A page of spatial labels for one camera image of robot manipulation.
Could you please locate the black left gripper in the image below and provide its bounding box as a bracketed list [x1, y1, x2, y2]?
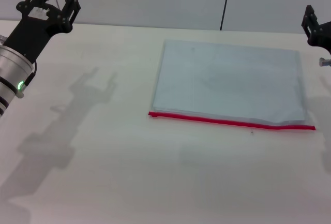
[3, 0, 82, 64]

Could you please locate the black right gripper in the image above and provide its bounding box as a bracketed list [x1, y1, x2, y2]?
[301, 5, 331, 55]

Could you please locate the clear red-zip document bag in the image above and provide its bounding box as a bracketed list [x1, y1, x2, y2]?
[147, 39, 317, 132]

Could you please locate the thick black wall cable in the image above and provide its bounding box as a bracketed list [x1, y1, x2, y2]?
[219, 0, 233, 31]

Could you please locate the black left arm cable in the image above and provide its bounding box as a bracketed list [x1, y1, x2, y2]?
[18, 61, 38, 92]

